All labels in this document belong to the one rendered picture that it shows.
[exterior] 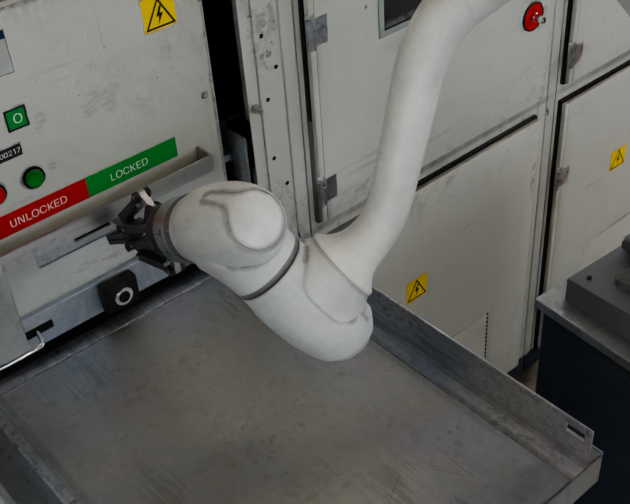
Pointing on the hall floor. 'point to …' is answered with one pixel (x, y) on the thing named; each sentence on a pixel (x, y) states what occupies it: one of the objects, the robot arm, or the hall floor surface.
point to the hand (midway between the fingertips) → (124, 235)
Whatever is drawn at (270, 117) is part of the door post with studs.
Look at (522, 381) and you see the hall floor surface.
